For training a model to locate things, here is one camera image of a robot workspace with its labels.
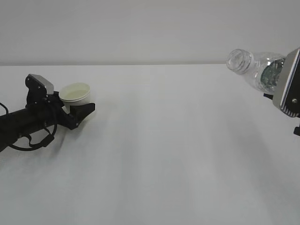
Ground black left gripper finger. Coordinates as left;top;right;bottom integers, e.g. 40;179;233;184
52;91;63;105
70;103;96;123

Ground clear water bottle green label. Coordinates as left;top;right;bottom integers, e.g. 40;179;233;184
226;49;286;95

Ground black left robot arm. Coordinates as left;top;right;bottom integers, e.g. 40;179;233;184
0;91;96;151

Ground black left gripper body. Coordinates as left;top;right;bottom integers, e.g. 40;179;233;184
26;95;77;129

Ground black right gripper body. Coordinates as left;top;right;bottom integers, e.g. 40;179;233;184
263;93;300;136

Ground white paper cup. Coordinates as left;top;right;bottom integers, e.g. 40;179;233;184
59;82;91;113

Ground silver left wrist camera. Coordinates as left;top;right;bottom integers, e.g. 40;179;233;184
25;74;54;105

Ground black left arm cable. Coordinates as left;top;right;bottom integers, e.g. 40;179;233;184
0;102;58;150

